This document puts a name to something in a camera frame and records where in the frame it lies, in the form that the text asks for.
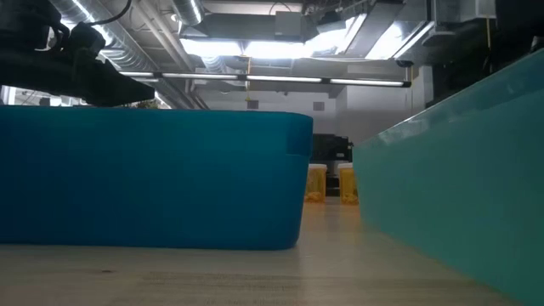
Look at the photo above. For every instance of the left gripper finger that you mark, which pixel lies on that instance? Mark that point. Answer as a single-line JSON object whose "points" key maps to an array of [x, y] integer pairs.
{"points": [[85, 85]]}

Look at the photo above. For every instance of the large amber pill bottle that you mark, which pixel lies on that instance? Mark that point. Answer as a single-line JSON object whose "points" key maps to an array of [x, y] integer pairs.
{"points": [[347, 185], [315, 185]]}

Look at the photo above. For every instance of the dark blue plastic bin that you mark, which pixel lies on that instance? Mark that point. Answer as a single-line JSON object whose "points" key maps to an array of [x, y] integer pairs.
{"points": [[149, 178]]}

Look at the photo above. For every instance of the translucent teal plastic bin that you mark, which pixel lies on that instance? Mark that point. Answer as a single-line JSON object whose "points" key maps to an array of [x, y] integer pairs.
{"points": [[467, 178]]}

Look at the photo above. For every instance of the artificial white-flowered plant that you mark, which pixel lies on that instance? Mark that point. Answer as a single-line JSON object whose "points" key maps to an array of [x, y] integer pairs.
{"points": [[146, 104]]}

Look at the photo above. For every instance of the long linear ceiling light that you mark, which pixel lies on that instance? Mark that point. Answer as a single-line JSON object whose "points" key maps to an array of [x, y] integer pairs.
{"points": [[280, 79]]}

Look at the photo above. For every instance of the grey ceiling-mounted box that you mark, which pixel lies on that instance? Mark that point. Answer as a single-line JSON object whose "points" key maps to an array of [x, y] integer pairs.
{"points": [[289, 25]]}

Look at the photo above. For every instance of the black device on table edge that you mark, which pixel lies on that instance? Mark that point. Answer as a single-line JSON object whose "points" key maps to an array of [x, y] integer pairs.
{"points": [[331, 149]]}

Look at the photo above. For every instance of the silver ribbed ventilation duct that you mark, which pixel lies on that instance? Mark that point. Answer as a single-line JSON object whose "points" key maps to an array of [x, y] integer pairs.
{"points": [[127, 47]]}

